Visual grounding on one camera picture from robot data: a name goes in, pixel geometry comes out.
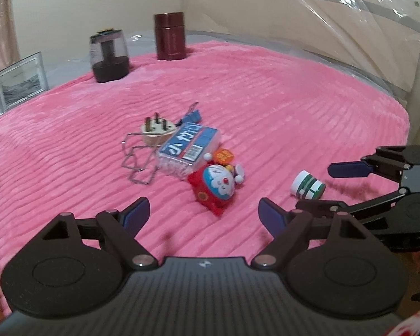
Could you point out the green white striped roll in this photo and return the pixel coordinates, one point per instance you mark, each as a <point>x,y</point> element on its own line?
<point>306,185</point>

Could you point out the maroon thermos flask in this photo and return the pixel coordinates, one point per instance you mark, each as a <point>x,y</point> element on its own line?
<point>169,38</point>

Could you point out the plastic-wrapped wooden headboard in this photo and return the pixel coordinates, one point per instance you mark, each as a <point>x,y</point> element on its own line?
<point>301,24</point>

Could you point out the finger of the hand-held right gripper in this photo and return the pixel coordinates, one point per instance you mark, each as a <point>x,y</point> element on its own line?
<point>348,169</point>
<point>322,204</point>

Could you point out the pink ribbed blanket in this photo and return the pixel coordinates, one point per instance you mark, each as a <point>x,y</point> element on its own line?
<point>283,112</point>

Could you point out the blue clear toothpick box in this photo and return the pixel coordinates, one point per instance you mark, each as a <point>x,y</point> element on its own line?
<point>189,147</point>

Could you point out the silver picture frame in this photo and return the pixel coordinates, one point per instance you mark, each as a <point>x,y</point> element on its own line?
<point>21,80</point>

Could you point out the white three-pin plug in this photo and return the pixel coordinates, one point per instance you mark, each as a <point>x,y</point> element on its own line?
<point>154,136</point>

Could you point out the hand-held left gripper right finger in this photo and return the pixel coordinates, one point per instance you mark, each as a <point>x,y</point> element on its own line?
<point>271,217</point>

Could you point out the blue cat figure toy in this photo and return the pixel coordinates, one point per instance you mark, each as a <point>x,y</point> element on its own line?
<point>217,185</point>

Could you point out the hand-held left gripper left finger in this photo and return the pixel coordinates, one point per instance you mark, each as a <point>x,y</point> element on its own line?
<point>136,214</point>

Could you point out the blue binder clip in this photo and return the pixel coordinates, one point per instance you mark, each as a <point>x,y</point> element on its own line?
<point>192,116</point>

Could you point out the dark glass jar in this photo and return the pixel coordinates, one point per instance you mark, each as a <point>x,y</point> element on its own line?
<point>110,66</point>

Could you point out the red white printed cloth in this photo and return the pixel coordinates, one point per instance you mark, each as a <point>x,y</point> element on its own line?
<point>413,325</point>

